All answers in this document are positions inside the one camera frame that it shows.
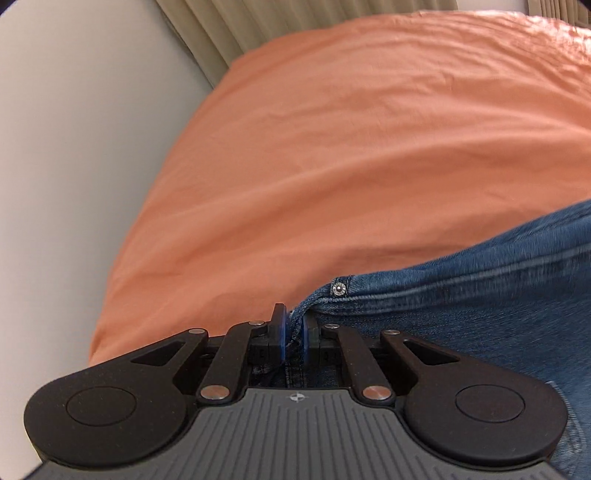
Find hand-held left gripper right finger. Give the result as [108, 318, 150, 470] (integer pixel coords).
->
[301, 316, 465, 404]

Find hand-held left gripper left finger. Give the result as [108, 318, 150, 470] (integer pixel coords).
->
[130, 303, 290, 404]

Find blue denim pants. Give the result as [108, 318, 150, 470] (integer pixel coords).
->
[250, 199, 591, 480]

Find orange bed sheet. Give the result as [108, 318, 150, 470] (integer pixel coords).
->
[88, 10, 591, 366]

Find beige pleated curtain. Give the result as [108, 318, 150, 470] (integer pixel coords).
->
[529, 0, 591, 27]
[154, 0, 459, 89]

